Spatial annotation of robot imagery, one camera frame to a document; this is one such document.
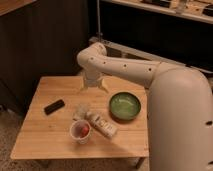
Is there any red fruit in cup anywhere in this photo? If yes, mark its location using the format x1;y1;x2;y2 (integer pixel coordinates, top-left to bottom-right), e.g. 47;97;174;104
81;126;89;137

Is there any metal shelf unit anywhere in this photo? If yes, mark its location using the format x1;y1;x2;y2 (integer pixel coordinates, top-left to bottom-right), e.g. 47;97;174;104
88;0;213;72

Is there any white tube bottle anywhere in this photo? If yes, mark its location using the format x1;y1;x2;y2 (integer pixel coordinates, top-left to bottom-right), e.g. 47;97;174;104
86;112;117;139

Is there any black rectangular bar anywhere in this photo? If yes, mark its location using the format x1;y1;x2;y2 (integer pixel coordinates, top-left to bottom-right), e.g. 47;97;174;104
44;99;65;115

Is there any wooden table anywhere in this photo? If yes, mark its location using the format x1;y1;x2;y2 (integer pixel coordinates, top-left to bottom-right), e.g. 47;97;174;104
11;76;149;162

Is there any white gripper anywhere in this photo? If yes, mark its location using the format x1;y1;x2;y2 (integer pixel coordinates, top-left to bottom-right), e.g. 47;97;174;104
80;70;109;93

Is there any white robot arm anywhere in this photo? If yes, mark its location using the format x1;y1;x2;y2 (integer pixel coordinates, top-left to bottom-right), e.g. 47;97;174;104
77;42;213;171

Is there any green ceramic bowl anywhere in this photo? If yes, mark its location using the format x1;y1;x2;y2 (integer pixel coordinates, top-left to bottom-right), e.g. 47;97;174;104
109;92;141;121

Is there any dark wooden cabinet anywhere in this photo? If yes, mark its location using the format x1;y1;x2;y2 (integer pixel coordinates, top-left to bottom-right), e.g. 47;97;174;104
0;0;88;115

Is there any white paper cup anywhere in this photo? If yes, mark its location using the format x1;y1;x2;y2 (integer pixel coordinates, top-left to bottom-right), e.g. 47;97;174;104
69;120;91;144

